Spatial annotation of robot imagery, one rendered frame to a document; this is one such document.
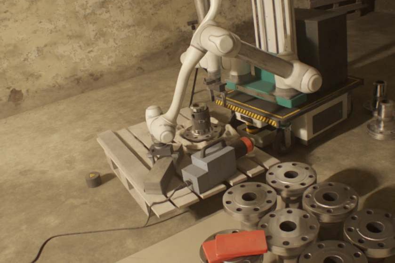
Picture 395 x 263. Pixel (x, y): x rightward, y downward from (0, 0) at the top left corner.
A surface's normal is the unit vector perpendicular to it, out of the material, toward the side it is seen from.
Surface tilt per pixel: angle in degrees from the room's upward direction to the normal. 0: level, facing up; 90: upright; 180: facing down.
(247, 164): 0
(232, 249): 0
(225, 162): 90
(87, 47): 90
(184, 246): 0
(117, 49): 90
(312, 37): 90
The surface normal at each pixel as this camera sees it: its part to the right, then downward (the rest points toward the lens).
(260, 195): -0.15, -0.90
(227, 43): 0.26, 0.31
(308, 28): -0.81, 0.34
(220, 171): 0.62, 0.24
